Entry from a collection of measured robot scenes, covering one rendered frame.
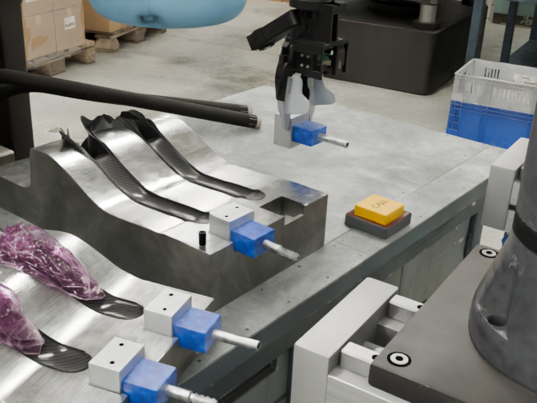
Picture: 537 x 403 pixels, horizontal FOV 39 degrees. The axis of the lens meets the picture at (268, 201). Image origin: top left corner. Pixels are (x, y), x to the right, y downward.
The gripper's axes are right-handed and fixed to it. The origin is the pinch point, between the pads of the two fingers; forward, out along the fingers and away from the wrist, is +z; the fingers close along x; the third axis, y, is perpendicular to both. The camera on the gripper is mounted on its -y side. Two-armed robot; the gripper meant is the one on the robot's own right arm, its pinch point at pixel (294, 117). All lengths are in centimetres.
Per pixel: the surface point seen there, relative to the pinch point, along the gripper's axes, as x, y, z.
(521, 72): 303, -72, 62
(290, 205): -15.6, 11.5, 7.0
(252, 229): -29.2, 15.5, 4.7
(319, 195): -11.5, 13.8, 6.1
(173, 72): 248, -283, 94
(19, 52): 0, -78, 3
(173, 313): -48, 20, 7
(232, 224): -30.8, 13.6, 4.0
